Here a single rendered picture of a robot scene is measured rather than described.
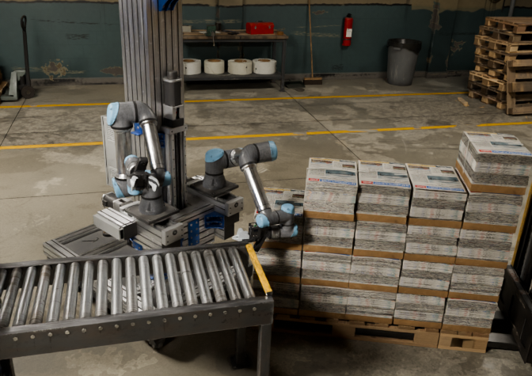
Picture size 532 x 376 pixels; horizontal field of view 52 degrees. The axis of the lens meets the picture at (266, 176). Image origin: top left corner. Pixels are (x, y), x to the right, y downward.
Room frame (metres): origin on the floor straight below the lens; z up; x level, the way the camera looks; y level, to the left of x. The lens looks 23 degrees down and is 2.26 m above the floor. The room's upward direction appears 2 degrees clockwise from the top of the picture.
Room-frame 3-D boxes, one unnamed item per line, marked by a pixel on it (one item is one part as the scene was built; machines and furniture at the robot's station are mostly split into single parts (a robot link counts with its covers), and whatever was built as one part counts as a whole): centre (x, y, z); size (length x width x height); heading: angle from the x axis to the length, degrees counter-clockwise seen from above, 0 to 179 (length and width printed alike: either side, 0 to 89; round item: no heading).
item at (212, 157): (3.19, 0.32, 0.98); 0.13 x 0.12 x 0.14; 121
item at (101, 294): (2.07, 0.73, 0.77); 0.47 x 0.05 x 0.05; 15
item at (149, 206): (2.81, 0.65, 0.87); 0.15 x 0.15 x 0.10
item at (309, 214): (2.81, -0.37, 0.86); 0.29 x 0.16 x 0.04; 84
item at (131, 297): (2.10, 0.60, 0.77); 0.47 x 0.05 x 0.05; 15
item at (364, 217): (2.91, -0.67, 0.86); 0.38 x 0.29 x 0.04; 174
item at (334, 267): (2.93, -0.54, 0.42); 1.17 x 0.39 x 0.83; 85
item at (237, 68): (8.94, 0.69, 0.55); 1.80 x 0.70 x 1.09; 105
